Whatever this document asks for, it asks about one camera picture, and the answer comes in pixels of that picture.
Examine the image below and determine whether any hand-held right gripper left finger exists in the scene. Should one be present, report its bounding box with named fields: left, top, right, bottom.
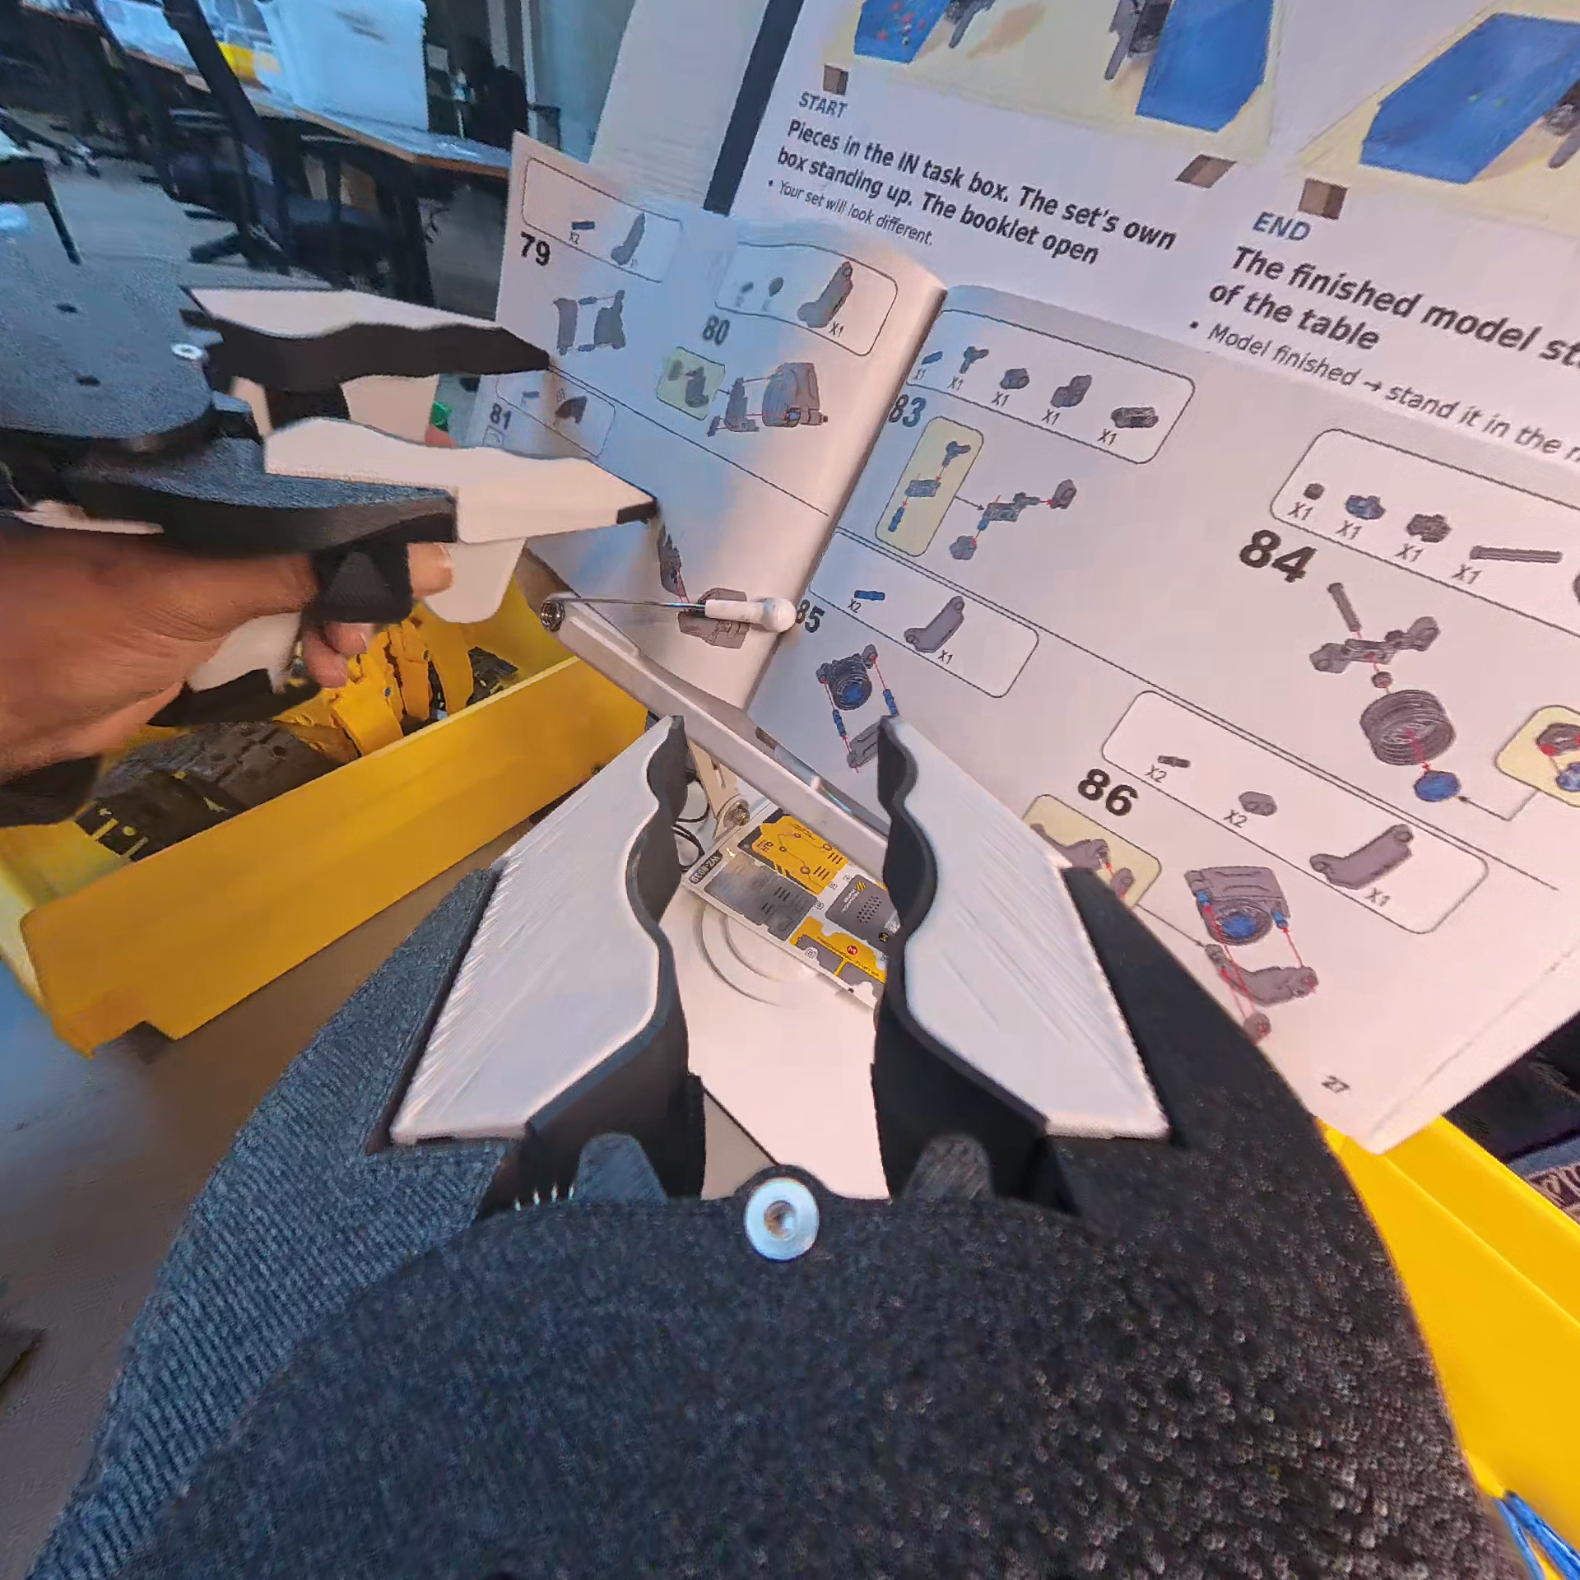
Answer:
left=388, top=718, right=707, bottom=1197

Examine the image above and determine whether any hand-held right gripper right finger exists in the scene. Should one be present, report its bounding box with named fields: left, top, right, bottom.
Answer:
left=869, top=718, right=1170, bottom=1197

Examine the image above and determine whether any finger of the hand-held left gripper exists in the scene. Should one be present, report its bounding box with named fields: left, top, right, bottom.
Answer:
left=264, top=413, right=659, bottom=546
left=183, top=285, right=553, bottom=396

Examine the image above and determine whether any instruction booklet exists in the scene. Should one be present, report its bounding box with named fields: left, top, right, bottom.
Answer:
left=463, top=129, right=1580, bottom=1154

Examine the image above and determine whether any person's left forearm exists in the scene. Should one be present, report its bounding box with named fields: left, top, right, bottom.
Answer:
left=0, top=752, right=104, bottom=831

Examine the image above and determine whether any white printed task sheet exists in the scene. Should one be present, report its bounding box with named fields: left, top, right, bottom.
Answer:
left=728, top=0, right=1580, bottom=494

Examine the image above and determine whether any person's left hand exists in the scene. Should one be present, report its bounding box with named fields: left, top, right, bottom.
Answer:
left=0, top=530, right=384, bottom=782

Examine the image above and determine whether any long wooden table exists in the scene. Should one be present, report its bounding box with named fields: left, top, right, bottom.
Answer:
left=124, top=48, right=514, bottom=296

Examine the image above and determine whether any black office chair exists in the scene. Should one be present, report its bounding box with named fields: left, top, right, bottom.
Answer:
left=160, top=0, right=397, bottom=272

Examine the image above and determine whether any yellow tracked robot model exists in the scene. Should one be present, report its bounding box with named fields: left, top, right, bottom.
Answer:
left=74, top=616, right=521, bottom=859

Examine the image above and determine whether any white booklet stand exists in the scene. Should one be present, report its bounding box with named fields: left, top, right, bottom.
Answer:
left=540, top=590, right=894, bottom=1201

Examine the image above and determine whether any white storage box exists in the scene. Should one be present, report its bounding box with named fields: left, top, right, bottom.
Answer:
left=252, top=0, right=429, bottom=131

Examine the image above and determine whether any yellow plastic bin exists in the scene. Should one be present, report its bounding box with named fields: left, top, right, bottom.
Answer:
left=0, top=578, right=649, bottom=1056
left=1326, top=1116, right=1580, bottom=1543

